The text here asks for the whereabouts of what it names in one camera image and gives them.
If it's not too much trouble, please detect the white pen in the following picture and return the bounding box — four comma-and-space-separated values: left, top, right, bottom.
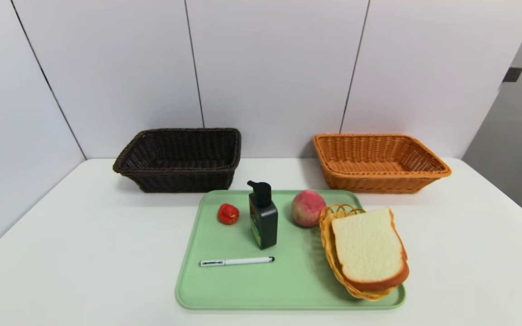
199, 257, 275, 267

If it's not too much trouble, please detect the dark brown wicker basket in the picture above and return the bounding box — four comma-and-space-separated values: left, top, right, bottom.
112, 128, 242, 193

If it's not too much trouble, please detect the white bread slice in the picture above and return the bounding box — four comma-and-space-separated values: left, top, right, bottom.
331, 207, 410, 292

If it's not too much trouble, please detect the orange wicker basket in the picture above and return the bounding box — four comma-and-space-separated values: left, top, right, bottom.
313, 133, 452, 194

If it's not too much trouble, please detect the small yellow wicker basket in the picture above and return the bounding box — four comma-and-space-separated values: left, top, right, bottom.
319, 204, 400, 302

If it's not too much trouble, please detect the red yellow peach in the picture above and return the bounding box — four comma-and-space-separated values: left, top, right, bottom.
291, 190, 327, 228

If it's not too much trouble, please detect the small red rubber toy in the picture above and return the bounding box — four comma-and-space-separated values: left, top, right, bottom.
217, 203, 240, 225

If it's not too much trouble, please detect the black pump bottle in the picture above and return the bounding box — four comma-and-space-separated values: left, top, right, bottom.
247, 180, 279, 250

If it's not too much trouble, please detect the light green plastic tray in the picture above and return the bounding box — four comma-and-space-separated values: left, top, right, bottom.
175, 189, 406, 311

